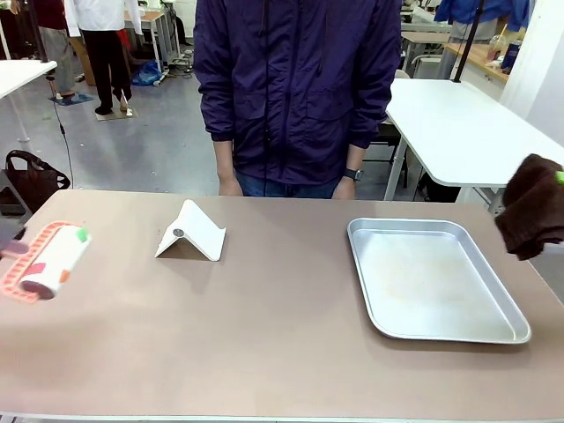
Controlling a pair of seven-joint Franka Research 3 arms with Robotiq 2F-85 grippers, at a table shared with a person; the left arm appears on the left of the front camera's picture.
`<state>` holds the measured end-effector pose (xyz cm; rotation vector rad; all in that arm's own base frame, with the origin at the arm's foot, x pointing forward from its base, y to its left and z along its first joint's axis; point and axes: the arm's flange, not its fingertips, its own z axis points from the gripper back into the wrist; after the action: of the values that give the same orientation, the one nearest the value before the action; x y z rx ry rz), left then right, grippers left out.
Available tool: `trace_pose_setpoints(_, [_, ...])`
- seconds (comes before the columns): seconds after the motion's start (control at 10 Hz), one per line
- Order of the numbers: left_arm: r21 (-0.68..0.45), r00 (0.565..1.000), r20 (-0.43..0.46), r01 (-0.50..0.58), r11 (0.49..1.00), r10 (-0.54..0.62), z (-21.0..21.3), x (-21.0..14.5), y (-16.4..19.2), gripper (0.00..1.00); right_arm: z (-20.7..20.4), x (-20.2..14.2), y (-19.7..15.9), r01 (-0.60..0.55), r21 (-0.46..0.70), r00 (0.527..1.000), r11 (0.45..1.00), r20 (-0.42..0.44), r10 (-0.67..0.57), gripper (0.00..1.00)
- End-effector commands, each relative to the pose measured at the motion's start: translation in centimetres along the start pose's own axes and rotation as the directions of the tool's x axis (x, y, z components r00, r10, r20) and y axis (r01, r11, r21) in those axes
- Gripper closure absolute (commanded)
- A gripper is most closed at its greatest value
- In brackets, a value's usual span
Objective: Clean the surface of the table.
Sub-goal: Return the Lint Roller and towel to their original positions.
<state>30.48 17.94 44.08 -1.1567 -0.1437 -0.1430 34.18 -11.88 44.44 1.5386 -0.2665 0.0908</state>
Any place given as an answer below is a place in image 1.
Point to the brown cloth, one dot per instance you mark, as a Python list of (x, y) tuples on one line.
[(529, 211)]

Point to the person right forearm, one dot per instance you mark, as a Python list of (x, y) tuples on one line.
[(224, 158)]

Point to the person left forearm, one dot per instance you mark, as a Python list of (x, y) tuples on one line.
[(354, 156)]

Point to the person left hand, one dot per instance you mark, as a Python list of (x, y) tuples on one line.
[(344, 188)]

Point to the person right hand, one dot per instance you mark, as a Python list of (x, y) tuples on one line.
[(229, 186)]

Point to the white side table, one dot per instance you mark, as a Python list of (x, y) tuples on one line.
[(462, 128)]

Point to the dark blue box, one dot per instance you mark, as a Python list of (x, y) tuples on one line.
[(512, 55)]

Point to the wooden desk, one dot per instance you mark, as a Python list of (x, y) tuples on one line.
[(478, 57)]

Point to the clear plastic cup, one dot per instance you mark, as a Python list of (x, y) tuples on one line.
[(498, 44)]

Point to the black pole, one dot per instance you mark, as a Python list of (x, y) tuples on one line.
[(469, 42)]

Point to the metal tray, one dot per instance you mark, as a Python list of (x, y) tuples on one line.
[(432, 286)]

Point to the person blue jacket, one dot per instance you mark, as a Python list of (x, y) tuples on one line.
[(480, 13)]

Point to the black wristwatch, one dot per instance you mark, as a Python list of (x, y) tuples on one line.
[(353, 174)]

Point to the blue jeans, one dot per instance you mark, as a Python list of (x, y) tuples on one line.
[(286, 189)]

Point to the person in purple jacket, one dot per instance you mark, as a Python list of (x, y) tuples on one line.
[(295, 88)]

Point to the white folding stand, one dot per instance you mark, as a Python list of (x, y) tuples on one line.
[(198, 238)]

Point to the blue plastic bag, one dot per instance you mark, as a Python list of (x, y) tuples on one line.
[(146, 72)]

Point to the person white shirt black trousers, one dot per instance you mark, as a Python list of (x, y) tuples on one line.
[(106, 53)]

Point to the green paper scrap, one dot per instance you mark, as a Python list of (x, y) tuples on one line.
[(83, 234)]

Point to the blue floor mat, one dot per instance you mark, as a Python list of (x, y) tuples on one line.
[(70, 98)]

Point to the pink paper scrap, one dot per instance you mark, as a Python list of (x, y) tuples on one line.
[(65, 276)]

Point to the person dark red top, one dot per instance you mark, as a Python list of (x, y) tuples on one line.
[(57, 44)]

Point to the black handbag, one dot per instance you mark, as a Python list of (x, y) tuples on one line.
[(33, 180)]

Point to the white table round corner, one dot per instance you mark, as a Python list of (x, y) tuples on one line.
[(22, 75)]

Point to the dark grey box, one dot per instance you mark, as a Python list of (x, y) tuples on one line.
[(11, 200)]

